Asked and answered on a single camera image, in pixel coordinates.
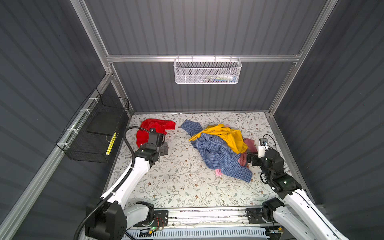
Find red cloth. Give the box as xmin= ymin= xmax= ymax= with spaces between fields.
xmin=136 ymin=119 xmax=176 ymax=147

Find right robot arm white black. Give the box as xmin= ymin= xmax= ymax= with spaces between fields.
xmin=247 ymin=147 xmax=347 ymax=240

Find black wire mesh basket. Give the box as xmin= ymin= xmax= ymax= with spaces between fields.
xmin=56 ymin=90 xmax=130 ymax=163

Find blue checked shirt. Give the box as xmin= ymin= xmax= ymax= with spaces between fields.
xmin=181 ymin=120 xmax=253 ymax=183

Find yellow green marker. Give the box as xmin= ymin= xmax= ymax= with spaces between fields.
xmin=106 ymin=132 xmax=118 ymax=156

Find items in white basket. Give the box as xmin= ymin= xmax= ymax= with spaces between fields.
xmin=198 ymin=74 xmax=238 ymax=84

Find yellow cloth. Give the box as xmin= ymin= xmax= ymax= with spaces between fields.
xmin=189 ymin=124 xmax=248 ymax=154

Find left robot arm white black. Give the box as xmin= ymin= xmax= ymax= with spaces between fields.
xmin=74 ymin=129 xmax=168 ymax=240

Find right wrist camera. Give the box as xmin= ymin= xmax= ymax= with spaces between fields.
xmin=258 ymin=138 xmax=269 ymax=158

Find pink cloth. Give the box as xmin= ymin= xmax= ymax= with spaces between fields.
xmin=215 ymin=169 xmax=223 ymax=177

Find white wire mesh basket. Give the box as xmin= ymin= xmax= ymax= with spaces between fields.
xmin=173 ymin=59 xmax=242 ymax=85

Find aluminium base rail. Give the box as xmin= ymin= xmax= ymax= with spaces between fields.
xmin=128 ymin=206 xmax=289 ymax=229

